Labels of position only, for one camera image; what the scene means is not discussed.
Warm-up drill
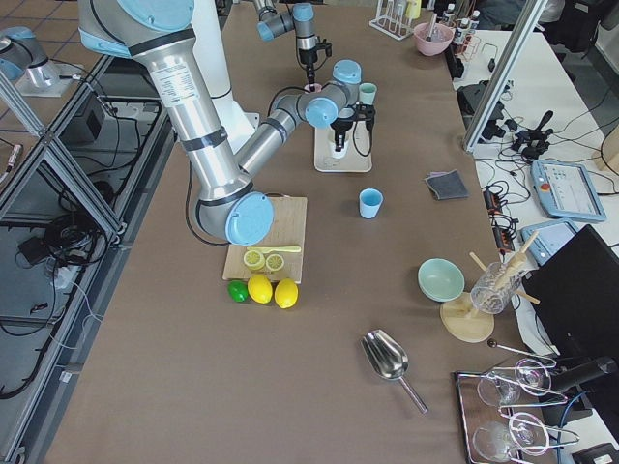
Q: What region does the blue cup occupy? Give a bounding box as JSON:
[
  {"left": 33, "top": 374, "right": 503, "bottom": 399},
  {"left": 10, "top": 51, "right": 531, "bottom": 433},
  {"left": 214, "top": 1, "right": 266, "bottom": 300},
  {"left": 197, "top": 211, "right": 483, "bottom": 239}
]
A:
[{"left": 359, "top": 188, "right": 384, "bottom": 219}]

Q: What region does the green bowl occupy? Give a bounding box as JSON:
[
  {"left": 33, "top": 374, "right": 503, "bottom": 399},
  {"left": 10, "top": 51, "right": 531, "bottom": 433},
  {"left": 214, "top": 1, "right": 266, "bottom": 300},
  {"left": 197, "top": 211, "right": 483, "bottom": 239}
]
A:
[{"left": 418, "top": 258, "right": 465, "bottom": 303}]

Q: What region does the clear glass on stand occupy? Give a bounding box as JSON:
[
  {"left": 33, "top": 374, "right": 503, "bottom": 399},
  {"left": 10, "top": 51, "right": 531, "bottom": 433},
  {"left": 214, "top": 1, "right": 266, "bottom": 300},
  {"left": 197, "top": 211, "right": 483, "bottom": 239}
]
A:
[{"left": 470, "top": 262, "right": 523, "bottom": 315}]

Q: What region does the wooden cup tree stand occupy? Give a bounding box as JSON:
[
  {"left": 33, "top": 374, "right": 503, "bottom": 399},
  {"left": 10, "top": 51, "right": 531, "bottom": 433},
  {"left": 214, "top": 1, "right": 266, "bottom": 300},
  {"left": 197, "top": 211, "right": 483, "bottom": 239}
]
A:
[{"left": 440, "top": 231, "right": 541, "bottom": 343}]

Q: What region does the wooden cutting board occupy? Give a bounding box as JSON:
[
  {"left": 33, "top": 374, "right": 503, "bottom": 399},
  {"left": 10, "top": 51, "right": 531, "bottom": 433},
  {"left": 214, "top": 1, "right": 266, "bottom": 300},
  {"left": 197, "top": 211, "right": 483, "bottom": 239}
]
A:
[{"left": 222, "top": 196, "right": 308, "bottom": 284}]

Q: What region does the whole yellow lemon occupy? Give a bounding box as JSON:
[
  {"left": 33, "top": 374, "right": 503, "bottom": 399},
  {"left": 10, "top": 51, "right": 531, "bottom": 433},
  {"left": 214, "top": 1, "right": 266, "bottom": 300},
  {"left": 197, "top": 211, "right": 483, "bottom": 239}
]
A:
[
  {"left": 274, "top": 278, "right": 299, "bottom": 309},
  {"left": 247, "top": 275, "right": 273, "bottom": 305}
]

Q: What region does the cream rabbit tray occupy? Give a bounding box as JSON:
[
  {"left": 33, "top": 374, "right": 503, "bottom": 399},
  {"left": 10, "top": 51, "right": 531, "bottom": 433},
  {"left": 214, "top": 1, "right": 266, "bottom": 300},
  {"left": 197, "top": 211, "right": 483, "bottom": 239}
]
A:
[{"left": 313, "top": 123, "right": 372, "bottom": 173}]

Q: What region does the yellow plastic knife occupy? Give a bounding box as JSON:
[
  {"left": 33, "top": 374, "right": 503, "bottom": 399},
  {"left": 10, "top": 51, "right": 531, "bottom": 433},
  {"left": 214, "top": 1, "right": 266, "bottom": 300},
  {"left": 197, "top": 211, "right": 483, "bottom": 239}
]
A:
[{"left": 247, "top": 246, "right": 302, "bottom": 254}]

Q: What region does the metal scoop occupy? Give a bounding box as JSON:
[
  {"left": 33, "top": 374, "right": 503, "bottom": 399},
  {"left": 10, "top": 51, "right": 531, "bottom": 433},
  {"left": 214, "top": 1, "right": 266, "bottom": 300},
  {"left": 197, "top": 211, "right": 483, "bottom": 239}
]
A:
[{"left": 361, "top": 329, "right": 428, "bottom": 414}]

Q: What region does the blue teach pendant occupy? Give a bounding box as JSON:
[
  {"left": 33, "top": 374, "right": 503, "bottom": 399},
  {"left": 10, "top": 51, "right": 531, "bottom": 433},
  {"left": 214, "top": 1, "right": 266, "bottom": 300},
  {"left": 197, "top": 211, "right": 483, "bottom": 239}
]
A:
[
  {"left": 520, "top": 218, "right": 578, "bottom": 266},
  {"left": 531, "top": 159, "right": 607, "bottom": 222}
]

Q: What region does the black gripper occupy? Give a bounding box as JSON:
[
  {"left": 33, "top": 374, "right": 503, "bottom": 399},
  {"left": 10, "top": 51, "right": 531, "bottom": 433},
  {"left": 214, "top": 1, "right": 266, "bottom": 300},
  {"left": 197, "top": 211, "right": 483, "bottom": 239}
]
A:
[
  {"left": 331, "top": 102, "right": 376, "bottom": 153},
  {"left": 297, "top": 39, "right": 332, "bottom": 84}
]

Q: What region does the lemon half slice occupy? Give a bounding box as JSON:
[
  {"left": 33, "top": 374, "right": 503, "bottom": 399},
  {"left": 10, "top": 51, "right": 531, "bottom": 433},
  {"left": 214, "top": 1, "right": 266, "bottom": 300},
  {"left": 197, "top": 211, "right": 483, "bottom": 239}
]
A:
[
  {"left": 265, "top": 253, "right": 285, "bottom": 273},
  {"left": 243, "top": 249, "right": 266, "bottom": 271}
]

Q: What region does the pink cup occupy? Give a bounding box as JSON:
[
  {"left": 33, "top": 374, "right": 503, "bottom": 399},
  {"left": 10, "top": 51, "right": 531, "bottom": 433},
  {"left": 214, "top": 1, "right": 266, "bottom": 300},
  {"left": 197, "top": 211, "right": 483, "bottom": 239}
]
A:
[{"left": 304, "top": 83, "right": 322, "bottom": 93}]

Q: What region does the wine glass rack tray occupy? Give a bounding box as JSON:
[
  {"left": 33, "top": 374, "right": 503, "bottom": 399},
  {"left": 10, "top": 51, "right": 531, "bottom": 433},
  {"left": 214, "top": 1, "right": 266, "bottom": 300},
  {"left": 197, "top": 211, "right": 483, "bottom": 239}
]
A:
[{"left": 454, "top": 358, "right": 579, "bottom": 463}]

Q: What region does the pink bowl with ice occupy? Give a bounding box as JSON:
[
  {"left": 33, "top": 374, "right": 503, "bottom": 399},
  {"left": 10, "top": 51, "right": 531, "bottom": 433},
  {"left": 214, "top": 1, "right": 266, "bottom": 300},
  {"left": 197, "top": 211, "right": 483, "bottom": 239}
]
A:
[{"left": 413, "top": 22, "right": 455, "bottom": 56}]

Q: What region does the green cup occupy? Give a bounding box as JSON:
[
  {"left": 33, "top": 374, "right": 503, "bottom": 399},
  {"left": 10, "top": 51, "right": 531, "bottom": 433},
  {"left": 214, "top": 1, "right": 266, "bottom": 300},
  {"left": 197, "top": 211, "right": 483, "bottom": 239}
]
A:
[{"left": 359, "top": 82, "right": 377, "bottom": 105}]

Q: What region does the metal tube in bowl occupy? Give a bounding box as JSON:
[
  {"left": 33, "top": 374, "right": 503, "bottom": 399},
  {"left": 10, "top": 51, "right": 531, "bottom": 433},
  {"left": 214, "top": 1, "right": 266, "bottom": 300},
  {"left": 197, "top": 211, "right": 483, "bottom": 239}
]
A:
[{"left": 425, "top": 14, "right": 437, "bottom": 42}]

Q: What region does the yellow cup on rack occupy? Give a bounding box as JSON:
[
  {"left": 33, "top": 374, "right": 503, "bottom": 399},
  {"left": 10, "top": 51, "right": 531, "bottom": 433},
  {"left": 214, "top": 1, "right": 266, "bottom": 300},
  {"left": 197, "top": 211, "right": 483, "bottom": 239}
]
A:
[{"left": 406, "top": 0, "right": 422, "bottom": 19}]

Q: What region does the green lime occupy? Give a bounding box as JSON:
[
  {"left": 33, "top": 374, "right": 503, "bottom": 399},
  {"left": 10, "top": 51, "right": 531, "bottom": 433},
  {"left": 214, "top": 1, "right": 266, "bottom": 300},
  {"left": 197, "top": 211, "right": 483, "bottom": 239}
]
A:
[{"left": 227, "top": 280, "right": 250, "bottom": 303}]

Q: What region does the grey folded cloth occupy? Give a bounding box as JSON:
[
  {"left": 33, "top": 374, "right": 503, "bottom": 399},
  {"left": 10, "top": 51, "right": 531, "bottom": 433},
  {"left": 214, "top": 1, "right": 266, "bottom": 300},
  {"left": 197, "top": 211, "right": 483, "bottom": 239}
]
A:
[{"left": 424, "top": 169, "right": 469, "bottom": 200}]

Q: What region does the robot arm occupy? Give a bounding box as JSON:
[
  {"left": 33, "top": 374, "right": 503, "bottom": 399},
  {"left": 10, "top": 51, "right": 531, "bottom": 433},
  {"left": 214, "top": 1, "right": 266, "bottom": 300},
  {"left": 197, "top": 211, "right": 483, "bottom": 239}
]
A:
[
  {"left": 252, "top": 1, "right": 332, "bottom": 92},
  {"left": 78, "top": 1, "right": 362, "bottom": 246}
]

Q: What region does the aluminium frame post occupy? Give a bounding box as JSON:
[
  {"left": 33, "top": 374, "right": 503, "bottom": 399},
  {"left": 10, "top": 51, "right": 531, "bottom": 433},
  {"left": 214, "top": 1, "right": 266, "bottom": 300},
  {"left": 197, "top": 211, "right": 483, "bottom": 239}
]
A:
[{"left": 462, "top": 0, "right": 547, "bottom": 155}]

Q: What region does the white wire cup rack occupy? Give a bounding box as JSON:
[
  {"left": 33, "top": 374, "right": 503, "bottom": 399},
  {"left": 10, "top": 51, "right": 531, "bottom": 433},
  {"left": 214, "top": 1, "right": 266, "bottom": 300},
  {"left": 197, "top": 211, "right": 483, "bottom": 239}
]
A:
[{"left": 368, "top": 0, "right": 416, "bottom": 41}]

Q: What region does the cream yellow cup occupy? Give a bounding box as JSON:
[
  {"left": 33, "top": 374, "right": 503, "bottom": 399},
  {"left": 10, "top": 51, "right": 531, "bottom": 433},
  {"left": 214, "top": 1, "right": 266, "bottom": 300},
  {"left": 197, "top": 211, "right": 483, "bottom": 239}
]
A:
[{"left": 329, "top": 136, "right": 349, "bottom": 160}]

